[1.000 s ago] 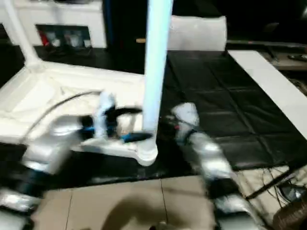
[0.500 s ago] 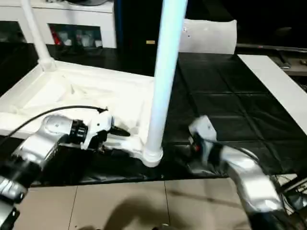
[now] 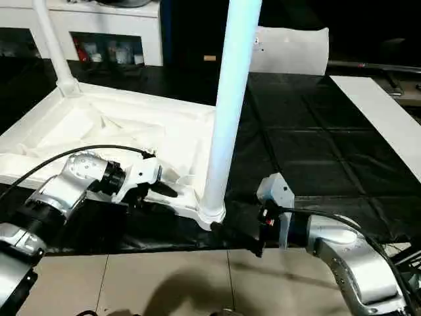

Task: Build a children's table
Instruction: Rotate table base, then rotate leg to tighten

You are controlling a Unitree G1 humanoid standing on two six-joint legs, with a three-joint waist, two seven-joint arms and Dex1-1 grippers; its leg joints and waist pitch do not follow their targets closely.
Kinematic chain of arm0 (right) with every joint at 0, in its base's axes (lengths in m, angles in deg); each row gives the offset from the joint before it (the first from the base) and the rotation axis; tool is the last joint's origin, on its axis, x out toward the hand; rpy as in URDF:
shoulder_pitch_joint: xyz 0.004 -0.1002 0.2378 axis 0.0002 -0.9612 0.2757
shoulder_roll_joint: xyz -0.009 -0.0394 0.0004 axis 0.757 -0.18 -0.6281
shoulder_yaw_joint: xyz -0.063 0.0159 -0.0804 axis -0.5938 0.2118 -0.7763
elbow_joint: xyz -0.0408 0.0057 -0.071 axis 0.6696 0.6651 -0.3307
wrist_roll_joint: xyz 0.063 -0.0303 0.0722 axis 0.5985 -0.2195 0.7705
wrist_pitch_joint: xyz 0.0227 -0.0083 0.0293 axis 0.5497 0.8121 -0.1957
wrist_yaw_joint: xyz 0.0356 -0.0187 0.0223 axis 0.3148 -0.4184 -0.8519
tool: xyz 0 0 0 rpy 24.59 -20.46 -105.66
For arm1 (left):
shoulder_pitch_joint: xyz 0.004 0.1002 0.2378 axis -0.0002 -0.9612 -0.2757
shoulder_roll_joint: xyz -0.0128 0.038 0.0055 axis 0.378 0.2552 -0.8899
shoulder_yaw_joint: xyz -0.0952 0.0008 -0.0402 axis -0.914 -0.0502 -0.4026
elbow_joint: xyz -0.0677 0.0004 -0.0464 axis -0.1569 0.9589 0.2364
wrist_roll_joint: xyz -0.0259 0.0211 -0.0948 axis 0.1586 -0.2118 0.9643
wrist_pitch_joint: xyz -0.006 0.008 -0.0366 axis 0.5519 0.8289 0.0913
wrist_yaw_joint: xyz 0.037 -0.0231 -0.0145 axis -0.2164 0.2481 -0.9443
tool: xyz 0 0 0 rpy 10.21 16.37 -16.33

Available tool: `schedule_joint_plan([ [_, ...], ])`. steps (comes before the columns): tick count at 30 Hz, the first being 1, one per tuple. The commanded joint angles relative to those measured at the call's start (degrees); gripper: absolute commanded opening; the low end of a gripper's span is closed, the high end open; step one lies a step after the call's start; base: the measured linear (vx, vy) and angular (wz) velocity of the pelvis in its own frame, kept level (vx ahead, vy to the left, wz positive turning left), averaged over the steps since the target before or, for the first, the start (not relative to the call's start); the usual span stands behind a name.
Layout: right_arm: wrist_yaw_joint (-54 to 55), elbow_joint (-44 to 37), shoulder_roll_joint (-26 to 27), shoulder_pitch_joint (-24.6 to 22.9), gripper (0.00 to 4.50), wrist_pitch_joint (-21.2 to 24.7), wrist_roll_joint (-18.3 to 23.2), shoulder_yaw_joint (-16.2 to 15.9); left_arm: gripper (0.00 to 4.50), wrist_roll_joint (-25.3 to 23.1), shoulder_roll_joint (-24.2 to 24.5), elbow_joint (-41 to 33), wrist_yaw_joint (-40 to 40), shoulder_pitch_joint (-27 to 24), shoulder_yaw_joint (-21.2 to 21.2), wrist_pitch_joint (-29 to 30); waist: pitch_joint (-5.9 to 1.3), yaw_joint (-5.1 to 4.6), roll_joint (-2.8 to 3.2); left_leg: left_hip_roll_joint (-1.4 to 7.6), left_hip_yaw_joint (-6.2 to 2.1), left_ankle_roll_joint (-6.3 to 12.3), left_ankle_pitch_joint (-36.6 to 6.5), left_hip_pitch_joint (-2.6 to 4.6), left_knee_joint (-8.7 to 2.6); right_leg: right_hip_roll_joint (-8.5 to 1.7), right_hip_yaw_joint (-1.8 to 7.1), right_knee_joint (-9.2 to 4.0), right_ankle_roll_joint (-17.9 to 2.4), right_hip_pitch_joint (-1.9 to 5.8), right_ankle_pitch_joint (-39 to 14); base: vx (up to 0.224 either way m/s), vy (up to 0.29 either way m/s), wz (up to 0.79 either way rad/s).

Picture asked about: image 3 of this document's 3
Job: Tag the white plastic table top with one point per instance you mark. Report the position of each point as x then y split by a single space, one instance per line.
98 131

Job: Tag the white plastic table leg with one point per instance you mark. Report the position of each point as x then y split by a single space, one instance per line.
230 98
54 46

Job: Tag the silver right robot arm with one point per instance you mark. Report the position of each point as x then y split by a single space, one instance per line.
348 250

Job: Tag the dark right robot foot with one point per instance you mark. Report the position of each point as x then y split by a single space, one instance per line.
228 312

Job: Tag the dark robot foot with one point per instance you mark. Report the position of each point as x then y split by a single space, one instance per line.
228 312
120 312

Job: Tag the black padded mat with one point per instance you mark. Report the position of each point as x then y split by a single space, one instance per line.
329 148

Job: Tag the dark left robot foot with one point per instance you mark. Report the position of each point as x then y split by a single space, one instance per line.
120 312

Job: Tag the black metal rod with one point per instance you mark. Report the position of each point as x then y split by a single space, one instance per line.
408 258

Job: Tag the white flat board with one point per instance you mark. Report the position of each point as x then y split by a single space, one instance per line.
385 118

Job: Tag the red bottle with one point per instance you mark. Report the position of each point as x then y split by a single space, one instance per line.
79 49

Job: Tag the white curved plastic panel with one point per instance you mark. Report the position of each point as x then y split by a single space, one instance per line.
292 49

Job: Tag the white glass-door cabinet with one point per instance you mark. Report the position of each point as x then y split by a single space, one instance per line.
98 19

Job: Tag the dark side table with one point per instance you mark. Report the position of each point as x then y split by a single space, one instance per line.
378 66

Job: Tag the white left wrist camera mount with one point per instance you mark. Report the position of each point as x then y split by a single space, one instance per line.
141 171

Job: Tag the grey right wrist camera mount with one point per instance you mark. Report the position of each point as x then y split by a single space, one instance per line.
276 187

